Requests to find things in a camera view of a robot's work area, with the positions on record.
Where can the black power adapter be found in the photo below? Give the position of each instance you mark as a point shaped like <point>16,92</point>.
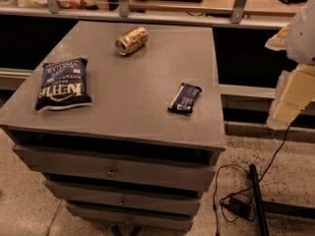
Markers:
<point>239,208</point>

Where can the black metal floor frame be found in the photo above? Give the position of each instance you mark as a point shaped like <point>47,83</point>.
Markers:
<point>263,207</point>

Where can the gold soda can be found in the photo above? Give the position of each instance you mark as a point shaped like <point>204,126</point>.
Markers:
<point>131,41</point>

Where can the blue kettle chips bag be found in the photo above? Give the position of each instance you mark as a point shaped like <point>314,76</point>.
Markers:
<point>63,85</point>

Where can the blue rxbar blueberry bar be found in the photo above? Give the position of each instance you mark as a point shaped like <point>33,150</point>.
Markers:
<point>183,102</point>

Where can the metal railing with brackets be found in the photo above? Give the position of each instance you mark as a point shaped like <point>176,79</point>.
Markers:
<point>270,14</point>

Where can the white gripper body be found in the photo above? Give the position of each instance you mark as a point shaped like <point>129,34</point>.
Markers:
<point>303,38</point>

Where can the grey drawer cabinet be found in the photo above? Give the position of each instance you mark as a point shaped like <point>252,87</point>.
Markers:
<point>126,157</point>

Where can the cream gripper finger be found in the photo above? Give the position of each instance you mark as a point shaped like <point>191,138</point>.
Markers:
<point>294,91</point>
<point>278,41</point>

